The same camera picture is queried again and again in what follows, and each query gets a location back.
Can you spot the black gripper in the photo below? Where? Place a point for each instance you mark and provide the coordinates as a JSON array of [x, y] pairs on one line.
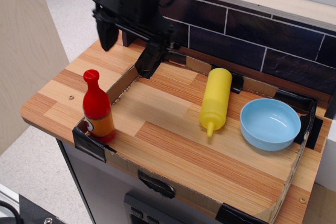
[[139, 18]]

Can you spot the red hot sauce bottle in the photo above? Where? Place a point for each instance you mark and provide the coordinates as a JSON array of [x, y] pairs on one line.
[[97, 109]]

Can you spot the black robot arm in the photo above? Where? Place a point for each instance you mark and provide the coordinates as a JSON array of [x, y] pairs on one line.
[[139, 19]]

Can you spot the yellow mustard squeeze bottle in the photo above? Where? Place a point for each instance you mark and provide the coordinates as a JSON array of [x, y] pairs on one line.
[[215, 101]]

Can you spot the taped cardboard fence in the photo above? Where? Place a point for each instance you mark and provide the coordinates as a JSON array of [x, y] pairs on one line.
[[160, 140]]

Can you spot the dark tile backsplash panel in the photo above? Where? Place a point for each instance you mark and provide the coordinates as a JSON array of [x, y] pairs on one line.
[[281, 41]]

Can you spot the light plywood panel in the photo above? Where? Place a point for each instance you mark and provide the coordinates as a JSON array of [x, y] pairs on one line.
[[31, 55]]

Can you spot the grey cabinet base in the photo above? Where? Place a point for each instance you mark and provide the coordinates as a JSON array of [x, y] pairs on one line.
[[113, 196]]

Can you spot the light blue bowl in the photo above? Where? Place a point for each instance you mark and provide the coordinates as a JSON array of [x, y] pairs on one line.
[[268, 124]]

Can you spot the black metal bracket plate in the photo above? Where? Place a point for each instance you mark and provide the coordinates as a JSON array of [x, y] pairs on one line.
[[32, 213]]

